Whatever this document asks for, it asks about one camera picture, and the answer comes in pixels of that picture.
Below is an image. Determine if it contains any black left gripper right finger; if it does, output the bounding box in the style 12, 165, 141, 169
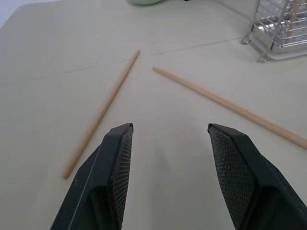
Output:
207, 123, 307, 230

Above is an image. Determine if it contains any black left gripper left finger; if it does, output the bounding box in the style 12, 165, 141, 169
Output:
49, 123, 134, 230

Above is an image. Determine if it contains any wooden chopstick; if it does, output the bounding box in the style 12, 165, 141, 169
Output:
61, 49, 141, 180
286, 0, 302, 44
152, 67, 307, 151

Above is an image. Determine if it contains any white drip tray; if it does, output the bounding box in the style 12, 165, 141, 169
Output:
247, 32, 307, 61

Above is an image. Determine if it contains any pale green bowl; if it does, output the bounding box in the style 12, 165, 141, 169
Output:
125, 0, 164, 7

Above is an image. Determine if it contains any metal wire cutlery rack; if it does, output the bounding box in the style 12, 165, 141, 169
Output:
241, 0, 307, 63

